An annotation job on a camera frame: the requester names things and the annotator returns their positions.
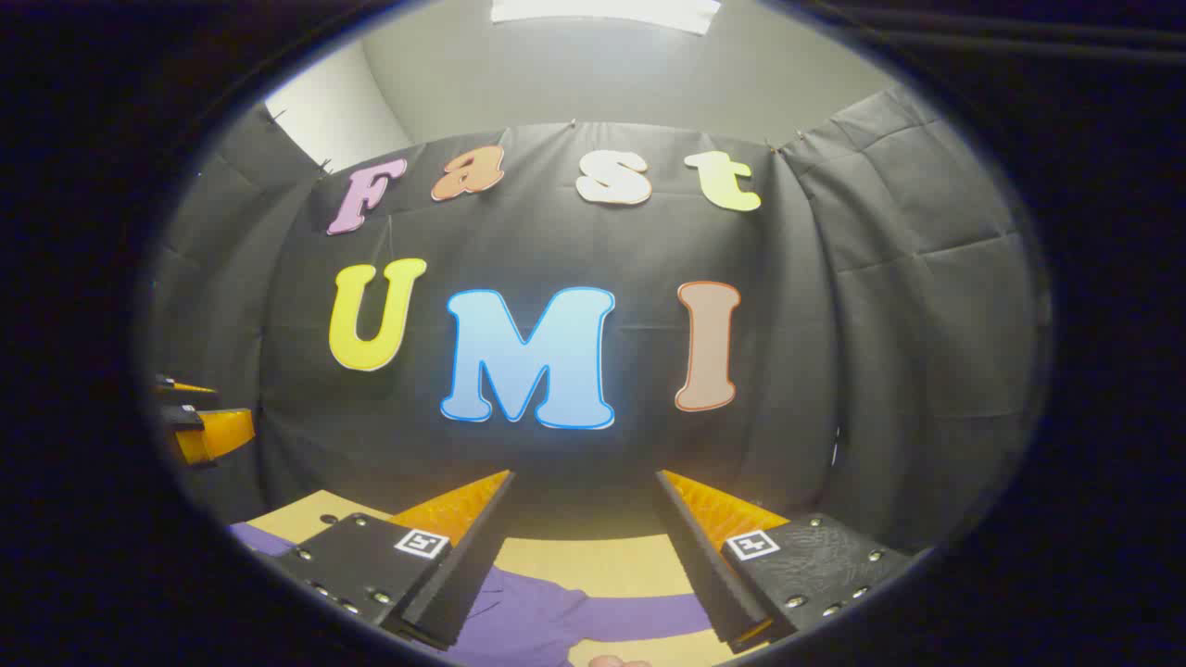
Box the long ceiling light panel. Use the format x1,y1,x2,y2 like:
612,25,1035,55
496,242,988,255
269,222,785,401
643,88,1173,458
491,0,722,34

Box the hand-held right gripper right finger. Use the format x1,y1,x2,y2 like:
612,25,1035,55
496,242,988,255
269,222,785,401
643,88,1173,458
654,469,915,655

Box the purple button shirt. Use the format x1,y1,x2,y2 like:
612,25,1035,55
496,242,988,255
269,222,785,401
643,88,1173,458
230,523,733,667

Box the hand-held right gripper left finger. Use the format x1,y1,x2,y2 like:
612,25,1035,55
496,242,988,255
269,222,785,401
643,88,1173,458
276,469,517,649

